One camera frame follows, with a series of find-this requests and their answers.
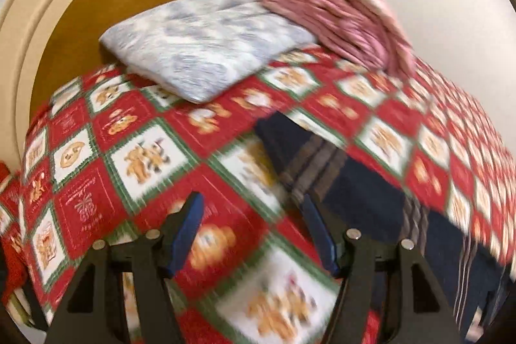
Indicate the red cloth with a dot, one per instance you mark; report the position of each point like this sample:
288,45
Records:
10,231

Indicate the navy knit sweater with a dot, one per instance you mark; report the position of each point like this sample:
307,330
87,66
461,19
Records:
363,199

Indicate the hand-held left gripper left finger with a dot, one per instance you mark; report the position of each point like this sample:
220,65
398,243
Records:
185,235

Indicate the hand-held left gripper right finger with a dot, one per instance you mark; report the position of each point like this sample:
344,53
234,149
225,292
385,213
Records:
318,239

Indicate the pink quilt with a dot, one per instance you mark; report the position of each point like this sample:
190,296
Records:
330,9

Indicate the red printed bear blanket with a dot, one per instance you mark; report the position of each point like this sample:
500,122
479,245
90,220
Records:
121,118

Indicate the blue white folded quilt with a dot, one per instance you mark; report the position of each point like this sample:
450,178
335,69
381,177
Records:
201,41

